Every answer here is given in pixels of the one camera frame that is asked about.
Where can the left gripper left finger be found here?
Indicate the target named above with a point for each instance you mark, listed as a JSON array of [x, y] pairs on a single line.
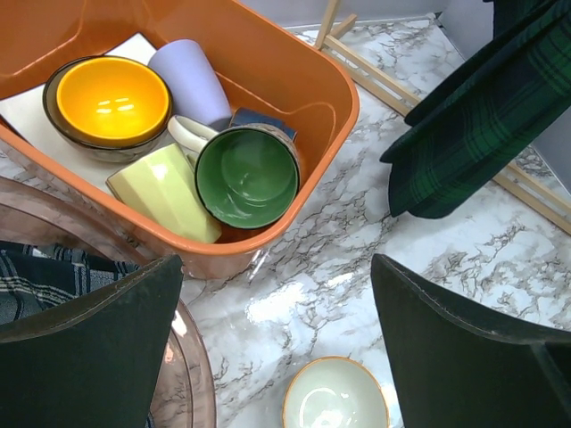
[[92, 361]]

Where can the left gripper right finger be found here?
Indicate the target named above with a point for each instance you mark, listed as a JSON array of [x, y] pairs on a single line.
[[457, 363]]

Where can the navy plaid skirt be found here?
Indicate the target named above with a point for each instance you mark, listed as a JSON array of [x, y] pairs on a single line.
[[37, 278]]

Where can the dark green plaid skirt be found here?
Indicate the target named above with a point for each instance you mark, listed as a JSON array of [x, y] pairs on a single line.
[[485, 113]]

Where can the small white ceramic bowl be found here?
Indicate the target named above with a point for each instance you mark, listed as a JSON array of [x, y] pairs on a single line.
[[332, 392]]

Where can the wooden clothes rack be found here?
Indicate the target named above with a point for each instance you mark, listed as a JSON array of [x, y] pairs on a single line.
[[513, 179]]

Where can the green cup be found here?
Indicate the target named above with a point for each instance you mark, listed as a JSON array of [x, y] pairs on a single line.
[[246, 177]]

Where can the orange bowl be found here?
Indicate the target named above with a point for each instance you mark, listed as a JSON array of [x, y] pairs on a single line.
[[109, 108]]

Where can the white paper sheet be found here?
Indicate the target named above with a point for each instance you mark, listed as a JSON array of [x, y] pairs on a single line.
[[26, 114]]

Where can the lavender cup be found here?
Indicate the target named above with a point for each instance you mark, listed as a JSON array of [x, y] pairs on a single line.
[[195, 88]]

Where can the orange plastic bin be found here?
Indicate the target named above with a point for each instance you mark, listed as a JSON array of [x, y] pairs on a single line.
[[261, 67]]

